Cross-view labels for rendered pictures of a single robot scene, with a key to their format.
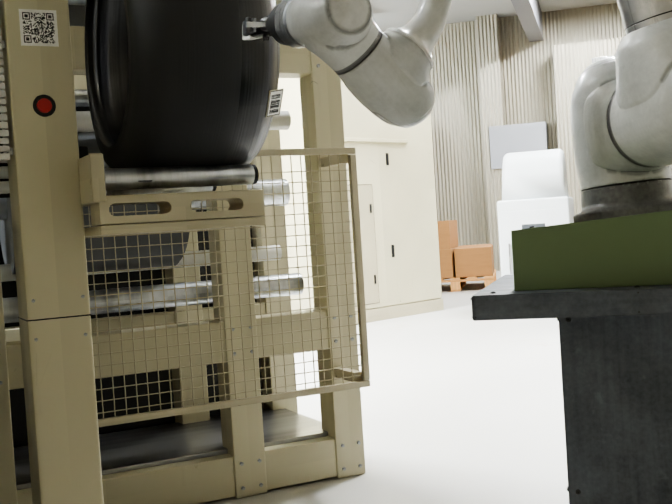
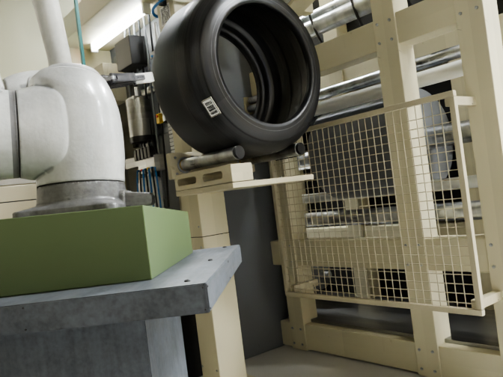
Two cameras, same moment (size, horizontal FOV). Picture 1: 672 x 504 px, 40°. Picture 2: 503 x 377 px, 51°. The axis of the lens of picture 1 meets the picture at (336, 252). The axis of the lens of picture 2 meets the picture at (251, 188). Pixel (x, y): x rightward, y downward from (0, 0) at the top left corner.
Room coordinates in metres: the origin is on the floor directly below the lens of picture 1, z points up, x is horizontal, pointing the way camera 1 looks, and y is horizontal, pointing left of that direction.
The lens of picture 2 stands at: (1.72, -1.52, 0.76)
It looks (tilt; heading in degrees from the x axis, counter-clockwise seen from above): 1 degrees up; 78
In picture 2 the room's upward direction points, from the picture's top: 7 degrees counter-clockwise
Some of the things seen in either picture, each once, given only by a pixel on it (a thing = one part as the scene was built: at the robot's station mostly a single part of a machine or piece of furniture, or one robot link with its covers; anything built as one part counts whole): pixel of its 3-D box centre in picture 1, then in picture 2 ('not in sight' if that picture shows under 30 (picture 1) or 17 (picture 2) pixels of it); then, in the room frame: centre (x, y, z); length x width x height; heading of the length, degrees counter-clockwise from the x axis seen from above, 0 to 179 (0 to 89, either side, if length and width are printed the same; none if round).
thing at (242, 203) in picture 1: (179, 207); (211, 177); (1.99, 0.33, 0.83); 0.36 x 0.09 x 0.06; 116
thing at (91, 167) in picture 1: (80, 184); (213, 163); (2.04, 0.55, 0.90); 0.40 x 0.03 x 0.10; 26
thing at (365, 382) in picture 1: (215, 279); (355, 210); (2.51, 0.33, 0.65); 0.90 x 0.02 x 0.70; 116
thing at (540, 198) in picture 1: (537, 229); not in sight; (7.60, -1.66, 0.65); 0.69 x 0.59 x 1.29; 165
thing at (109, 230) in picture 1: (162, 226); (243, 185); (2.12, 0.39, 0.80); 0.37 x 0.36 x 0.02; 26
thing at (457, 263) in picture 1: (457, 253); not in sight; (10.57, -1.37, 0.38); 1.31 x 0.93 x 0.77; 164
